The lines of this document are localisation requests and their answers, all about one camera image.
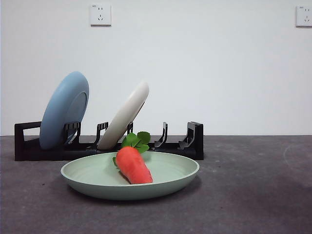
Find orange toy carrot with leaves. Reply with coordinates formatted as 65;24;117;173
112;131;154;184

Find light green plate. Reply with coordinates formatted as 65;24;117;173
60;151;200;201

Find cream white plate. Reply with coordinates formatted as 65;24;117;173
97;81;150;149

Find black plate rack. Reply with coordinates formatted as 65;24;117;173
14;121;204;161

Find light blue plate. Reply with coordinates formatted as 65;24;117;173
39;71;90;150

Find white wall socket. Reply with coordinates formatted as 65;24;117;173
295;5;312;28
90;3;112;27

